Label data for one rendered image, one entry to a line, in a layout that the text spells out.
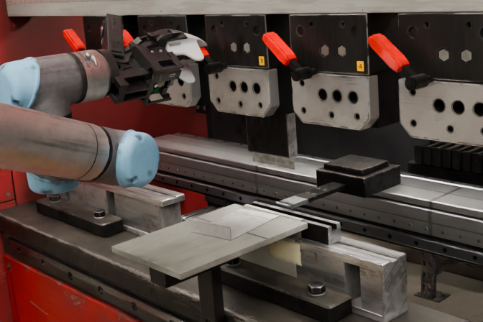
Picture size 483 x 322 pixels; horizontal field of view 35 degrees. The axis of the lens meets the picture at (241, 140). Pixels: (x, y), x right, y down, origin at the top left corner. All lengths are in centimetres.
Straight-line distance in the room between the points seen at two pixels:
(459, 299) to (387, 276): 219
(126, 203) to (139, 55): 55
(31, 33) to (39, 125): 108
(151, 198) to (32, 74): 57
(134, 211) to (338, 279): 57
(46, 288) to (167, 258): 71
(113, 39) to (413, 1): 46
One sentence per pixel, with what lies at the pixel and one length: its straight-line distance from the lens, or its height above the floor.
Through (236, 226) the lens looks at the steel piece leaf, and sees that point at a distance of 126.
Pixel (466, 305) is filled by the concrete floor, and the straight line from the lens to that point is 332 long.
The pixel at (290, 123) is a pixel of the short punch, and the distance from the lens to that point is 126.
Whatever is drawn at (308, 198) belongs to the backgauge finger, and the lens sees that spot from 137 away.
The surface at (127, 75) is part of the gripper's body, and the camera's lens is 116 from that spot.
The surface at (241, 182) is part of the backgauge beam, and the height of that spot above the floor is 94.
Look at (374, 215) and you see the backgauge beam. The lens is 149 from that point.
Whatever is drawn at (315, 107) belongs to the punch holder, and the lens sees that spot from 115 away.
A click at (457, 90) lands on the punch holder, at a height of 124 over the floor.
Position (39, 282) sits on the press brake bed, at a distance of 186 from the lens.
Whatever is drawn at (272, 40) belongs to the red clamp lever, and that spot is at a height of 130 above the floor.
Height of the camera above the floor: 142
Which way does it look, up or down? 13 degrees down
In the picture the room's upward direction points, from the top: 5 degrees counter-clockwise
